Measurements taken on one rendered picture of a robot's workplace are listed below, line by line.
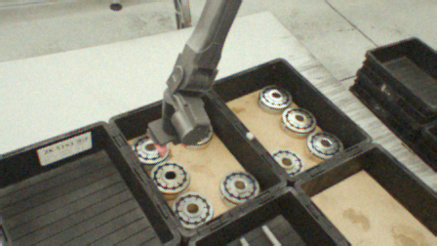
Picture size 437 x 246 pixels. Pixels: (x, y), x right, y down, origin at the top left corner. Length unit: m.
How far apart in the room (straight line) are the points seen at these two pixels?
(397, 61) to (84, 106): 1.51
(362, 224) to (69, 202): 0.73
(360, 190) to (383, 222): 0.10
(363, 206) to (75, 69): 1.06
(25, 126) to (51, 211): 0.43
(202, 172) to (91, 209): 0.29
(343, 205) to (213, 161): 0.36
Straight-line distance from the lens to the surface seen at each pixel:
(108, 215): 1.16
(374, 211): 1.29
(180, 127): 0.90
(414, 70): 2.40
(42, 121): 1.55
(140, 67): 1.72
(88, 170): 1.24
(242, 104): 1.43
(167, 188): 1.16
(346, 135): 1.36
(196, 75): 0.90
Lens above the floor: 1.81
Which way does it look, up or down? 46 degrees down
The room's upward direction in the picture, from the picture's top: 10 degrees clockwise
